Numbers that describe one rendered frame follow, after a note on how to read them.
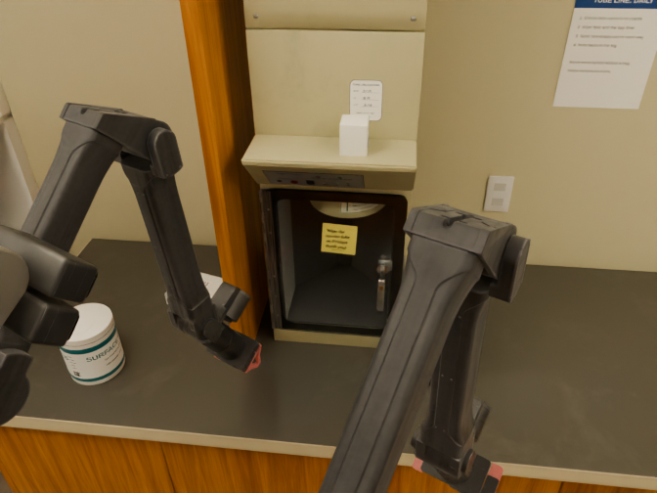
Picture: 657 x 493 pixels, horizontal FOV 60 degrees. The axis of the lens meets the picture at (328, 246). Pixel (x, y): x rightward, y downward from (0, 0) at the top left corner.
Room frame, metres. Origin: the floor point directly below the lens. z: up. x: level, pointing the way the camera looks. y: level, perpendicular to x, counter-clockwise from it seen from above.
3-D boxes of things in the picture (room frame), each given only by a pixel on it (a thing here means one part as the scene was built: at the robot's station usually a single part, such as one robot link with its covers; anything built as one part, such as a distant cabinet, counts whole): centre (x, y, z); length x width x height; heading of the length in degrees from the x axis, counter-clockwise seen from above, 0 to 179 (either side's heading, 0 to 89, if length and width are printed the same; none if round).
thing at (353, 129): (0.97, -0.05, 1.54); 0.05 x 0.05 x 0.06; 83
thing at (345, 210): (1.03, -0.01, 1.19); 0.30 x 0.01 x 0.40; 82
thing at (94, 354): (0.98, 0.57, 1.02); 0.13 x 0.13 x 0.15
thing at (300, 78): (1.16, -0.03, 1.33); 0.32 x 0.25 x 0.77; 83
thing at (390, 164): (0.98, -0.01, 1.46); 0.32 x 0.12 x 0.10; 83
